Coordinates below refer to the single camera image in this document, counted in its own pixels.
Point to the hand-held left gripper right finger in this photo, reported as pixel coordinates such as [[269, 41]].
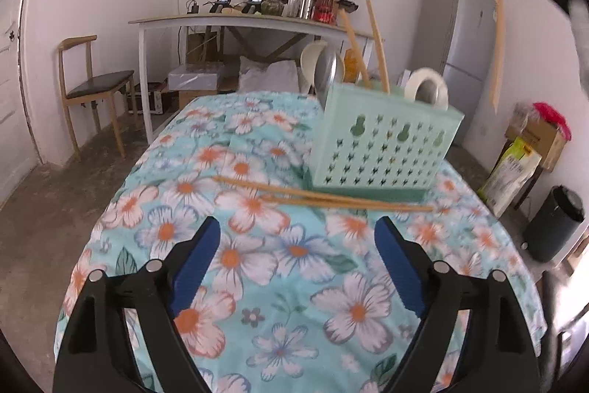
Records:
[[398, 268]]

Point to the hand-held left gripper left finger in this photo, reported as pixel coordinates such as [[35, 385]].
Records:
[[198, 264]]

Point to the small white plastic spoon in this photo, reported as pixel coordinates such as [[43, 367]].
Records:
[[428, 73]]

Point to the green plastic utensil basket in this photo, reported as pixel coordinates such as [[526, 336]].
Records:
[[340, 107]]

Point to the large white plastic spoon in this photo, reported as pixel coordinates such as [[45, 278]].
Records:
[[309, 61]]

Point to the floral blue blanket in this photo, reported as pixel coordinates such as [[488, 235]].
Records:
[[299, 255]]

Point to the grey refrigerator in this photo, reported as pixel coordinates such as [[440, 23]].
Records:
[[455, 29]]

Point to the white yellow rice bag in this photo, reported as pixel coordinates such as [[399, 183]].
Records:
[[510, 172]]

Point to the black trash bin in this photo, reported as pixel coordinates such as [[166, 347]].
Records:
[[554, 227]]

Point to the dark case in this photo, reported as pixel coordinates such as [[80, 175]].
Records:
[[147, 98]]

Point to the red plastic bag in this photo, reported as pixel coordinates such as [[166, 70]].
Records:
[[552, 114]]

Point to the flat white box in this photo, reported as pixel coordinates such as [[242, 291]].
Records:
[[193, 77]]

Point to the white table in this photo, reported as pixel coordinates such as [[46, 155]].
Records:
[[144, 75]]

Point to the white pillow bags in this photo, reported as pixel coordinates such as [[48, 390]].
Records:
[[267, 75]]

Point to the red cola bottle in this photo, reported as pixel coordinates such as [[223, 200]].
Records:
[[324, 8]]

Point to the orange plastic bag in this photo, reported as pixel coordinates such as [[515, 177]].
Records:
[[349, 70]]

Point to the wooden chair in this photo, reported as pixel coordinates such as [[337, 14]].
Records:
[[99, 82]]

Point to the metal canister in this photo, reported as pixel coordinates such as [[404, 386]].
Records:
[[303, 8]]

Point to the white door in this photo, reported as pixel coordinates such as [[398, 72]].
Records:
[[14, 98]]

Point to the glass jar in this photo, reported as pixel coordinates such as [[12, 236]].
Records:
[[272, 7]]

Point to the black handheld device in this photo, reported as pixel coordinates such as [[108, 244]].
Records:
[[221, 1], [252, 4]]

